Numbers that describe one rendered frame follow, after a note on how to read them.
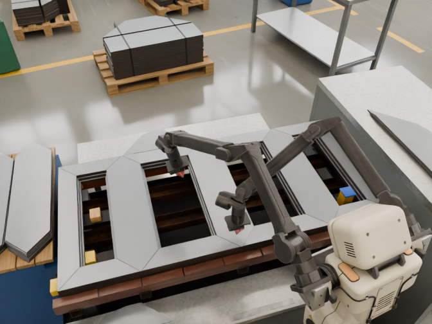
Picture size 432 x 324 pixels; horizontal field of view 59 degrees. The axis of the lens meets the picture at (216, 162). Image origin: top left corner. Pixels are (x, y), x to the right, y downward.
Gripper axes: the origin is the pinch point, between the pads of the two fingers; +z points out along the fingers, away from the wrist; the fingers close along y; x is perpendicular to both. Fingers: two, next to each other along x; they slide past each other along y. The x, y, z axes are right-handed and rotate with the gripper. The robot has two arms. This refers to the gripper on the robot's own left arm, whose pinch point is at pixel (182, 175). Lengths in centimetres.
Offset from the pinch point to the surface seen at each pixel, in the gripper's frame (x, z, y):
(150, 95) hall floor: -219, 106, 19
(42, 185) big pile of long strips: -25, 0, 71
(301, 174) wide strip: 3, 27, -58
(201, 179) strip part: -6.6, 15.2, -7.7
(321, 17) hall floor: -358, 172, -243
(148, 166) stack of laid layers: -26.1, 13.0, 17.5
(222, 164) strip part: -14.5, 18.4, -20.6
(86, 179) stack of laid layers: -25, 6, 50
